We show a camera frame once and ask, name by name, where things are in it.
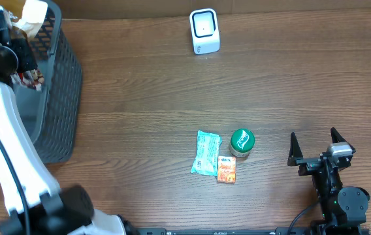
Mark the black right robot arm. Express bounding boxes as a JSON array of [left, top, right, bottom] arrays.
[[287, 127, 370, 234]]

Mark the white barcode scanner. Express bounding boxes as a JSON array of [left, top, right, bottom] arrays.
[[189, 8, 220, 55]]

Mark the teal wet wipes pack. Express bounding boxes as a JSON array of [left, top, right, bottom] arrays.
[[191, 131, 222, 176]]

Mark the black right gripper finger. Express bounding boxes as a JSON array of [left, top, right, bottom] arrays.
[[288, 132, 303, 161], [331, 127, 356, 153]]

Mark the green lidded jar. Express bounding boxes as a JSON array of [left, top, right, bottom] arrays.
[[229, 129, 255, 157]]

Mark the grey plastic mesh basket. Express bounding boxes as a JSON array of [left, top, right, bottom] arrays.
[[0, 1, 82, 163]]

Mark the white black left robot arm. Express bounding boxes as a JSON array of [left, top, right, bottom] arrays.
[[0, 7, 137, 235]]

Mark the beige Pantree snack pouch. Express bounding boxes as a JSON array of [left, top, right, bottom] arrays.
[[0, 0, 48, 91]]

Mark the orange Kleenex tissue pack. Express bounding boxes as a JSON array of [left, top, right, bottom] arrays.
[[217, 156, 236, 183]]

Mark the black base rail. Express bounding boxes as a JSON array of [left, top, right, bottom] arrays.
[[137, 227, 370, 235]]

